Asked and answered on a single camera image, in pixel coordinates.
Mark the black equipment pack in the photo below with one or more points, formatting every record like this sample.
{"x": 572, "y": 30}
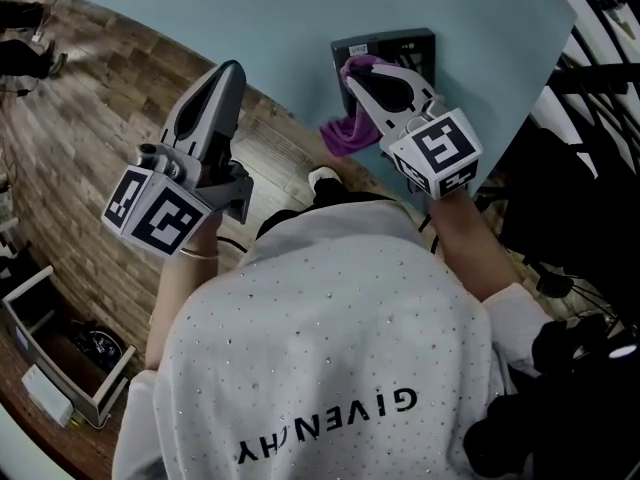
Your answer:
{"x": 550, "y": 418}

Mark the white paper box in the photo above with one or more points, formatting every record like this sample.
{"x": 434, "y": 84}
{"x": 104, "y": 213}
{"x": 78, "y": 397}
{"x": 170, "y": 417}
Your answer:
{"x": 47, "y": 395}

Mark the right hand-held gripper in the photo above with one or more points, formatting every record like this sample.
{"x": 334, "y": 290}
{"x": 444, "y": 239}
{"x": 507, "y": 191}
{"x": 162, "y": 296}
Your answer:
{"x": 440, "y": 153}

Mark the thin gold bangle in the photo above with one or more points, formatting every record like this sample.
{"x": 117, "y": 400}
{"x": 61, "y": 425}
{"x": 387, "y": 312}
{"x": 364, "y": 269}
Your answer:
{"x": 200, "y": 256}

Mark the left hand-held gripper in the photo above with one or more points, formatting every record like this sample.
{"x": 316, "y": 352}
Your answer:
{"x": 160, "y": 218}

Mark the person's white dotted shirt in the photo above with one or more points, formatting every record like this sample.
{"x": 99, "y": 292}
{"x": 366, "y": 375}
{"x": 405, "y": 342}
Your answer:
{"x": 325, "y": 318}

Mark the black round device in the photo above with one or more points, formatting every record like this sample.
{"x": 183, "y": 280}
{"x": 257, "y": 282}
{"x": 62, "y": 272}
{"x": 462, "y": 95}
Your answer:
{"x": 97, "y": 348}

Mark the light blue white-legged table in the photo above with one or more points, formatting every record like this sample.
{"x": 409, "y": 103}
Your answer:
{"x": 250, "y": 28}

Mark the person's white shoe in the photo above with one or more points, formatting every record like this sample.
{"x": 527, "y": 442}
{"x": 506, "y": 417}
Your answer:
{"x": 322, "y": 174}

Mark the person's black trousers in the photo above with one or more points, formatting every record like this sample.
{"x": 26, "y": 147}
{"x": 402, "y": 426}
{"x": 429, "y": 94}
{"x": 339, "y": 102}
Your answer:
{"x": 330, "y": 193}

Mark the white frame desk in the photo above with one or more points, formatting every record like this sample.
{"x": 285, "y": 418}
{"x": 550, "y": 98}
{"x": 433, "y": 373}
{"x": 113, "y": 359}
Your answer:
{"x": 107, "y": 393}

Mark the person's right forearm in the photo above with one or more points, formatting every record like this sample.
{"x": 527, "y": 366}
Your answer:
{"x": 465, "y": 248}

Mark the person's left forearm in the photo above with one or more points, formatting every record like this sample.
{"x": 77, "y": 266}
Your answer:
{"x": 172, "y": 293}

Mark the black metal railing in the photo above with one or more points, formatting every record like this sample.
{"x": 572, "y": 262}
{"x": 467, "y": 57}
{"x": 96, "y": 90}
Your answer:
{"x": 600, "y": 73}

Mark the purple cloth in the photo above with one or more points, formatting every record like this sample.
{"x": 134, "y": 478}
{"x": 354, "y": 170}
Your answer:
{"x": 350, "y": 135}

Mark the black office chair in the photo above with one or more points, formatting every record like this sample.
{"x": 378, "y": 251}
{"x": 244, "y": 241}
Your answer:
{"x": 550, "y": 208}

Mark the brown wooden desk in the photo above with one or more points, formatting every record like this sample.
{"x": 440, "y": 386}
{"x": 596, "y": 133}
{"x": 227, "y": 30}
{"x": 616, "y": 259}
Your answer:
{"x": 30, "y": 428}

